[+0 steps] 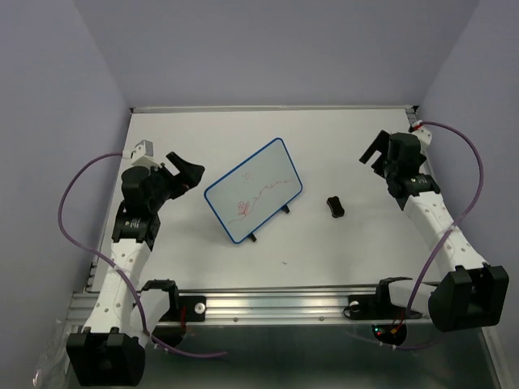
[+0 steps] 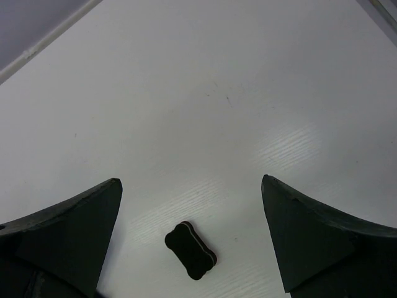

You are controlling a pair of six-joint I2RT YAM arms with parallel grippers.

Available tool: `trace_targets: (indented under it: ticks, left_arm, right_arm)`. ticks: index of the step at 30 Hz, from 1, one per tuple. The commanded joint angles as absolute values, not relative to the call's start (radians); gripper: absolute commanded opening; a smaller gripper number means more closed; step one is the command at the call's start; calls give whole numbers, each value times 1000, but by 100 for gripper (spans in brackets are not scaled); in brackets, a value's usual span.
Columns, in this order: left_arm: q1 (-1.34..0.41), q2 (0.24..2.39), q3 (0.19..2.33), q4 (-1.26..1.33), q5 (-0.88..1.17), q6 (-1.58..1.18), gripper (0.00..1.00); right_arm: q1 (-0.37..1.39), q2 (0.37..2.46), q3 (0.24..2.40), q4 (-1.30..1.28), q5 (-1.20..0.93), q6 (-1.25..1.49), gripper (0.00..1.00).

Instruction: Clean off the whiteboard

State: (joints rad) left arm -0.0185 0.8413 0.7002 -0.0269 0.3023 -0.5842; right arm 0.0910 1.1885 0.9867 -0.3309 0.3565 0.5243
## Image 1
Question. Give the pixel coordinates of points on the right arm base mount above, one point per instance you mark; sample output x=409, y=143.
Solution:
x=377, y=312

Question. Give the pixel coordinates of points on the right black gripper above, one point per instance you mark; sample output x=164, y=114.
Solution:
x=380, y=143

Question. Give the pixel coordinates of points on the whiteboard wire stand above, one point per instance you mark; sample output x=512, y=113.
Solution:
x=285, y=209

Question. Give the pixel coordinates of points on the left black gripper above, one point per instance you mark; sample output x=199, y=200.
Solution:
x=194, y=173

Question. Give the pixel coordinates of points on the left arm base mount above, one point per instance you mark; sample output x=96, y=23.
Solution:
x=168, y=311

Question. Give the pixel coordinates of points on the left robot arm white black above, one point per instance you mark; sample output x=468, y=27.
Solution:
x=109, y=350

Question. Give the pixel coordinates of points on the black whiteboard eraser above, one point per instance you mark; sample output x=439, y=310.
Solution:
x=335, y=207

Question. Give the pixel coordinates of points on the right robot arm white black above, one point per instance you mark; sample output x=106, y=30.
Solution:
x=471, y=292

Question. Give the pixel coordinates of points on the blue framed whiteboard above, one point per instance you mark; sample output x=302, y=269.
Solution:
x=253, y=192

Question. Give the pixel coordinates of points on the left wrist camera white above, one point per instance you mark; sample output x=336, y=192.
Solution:
x=142, y=153

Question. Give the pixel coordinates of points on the aluminium front rail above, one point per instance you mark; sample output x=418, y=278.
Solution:
x=300, y=306

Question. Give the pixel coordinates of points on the clear plastic bag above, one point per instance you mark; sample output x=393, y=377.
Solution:
x=52, y=365

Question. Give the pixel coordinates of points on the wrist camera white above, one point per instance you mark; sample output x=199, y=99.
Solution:
x=419, y=130
x=142, y=153

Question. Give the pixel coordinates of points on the aluminium back rail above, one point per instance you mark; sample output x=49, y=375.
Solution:
x=261, y=108

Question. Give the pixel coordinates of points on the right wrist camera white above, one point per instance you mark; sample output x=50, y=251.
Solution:
x=419, y=130

